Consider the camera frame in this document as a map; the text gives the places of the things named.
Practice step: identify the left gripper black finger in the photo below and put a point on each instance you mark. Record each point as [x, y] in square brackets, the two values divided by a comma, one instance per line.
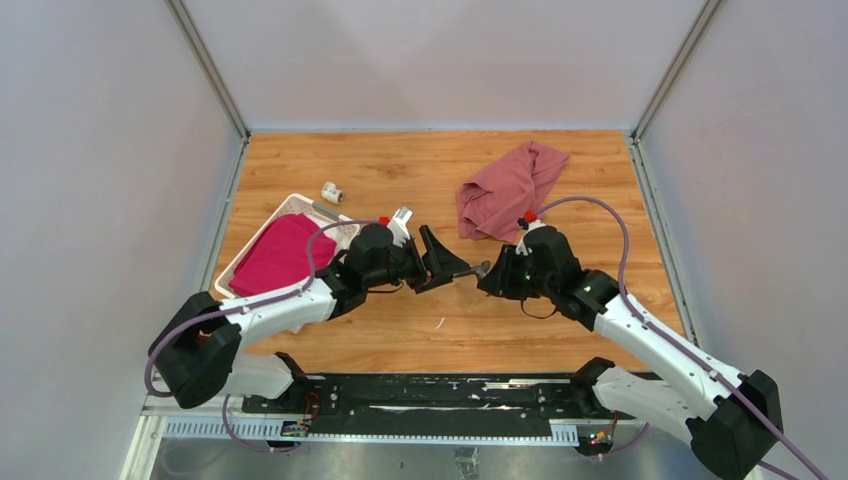
[438, 258]
[432, 281]

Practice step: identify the white pipe elbow fitting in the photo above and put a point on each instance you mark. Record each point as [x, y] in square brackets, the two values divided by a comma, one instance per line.
[332, 194]

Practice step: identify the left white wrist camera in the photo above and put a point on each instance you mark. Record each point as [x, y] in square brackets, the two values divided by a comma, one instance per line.
[398, 225]

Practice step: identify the magenta cloth in basket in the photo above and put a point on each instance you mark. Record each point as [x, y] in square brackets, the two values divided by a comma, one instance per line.
[277, 258]

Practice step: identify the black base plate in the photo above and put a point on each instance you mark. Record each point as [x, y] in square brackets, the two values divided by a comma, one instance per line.
[425, 405]

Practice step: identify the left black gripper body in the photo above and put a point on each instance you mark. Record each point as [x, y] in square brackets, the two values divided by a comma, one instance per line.
[405, 264]

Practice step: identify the dusty pink cloth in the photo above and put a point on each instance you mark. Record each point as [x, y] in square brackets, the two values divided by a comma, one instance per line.
[490, 201]

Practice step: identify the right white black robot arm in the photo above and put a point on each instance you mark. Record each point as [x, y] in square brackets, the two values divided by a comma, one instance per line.
[729, 419]

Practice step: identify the aluminium frame rail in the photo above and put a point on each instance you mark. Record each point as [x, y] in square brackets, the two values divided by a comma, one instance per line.
[220, 419]

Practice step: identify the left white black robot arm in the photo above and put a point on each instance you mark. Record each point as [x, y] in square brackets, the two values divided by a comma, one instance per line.
[199, 353]

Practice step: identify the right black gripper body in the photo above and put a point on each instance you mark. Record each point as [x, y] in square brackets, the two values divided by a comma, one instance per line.
[515, 275]

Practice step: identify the white plastic basket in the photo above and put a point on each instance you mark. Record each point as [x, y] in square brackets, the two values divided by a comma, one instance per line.
[293, 204]

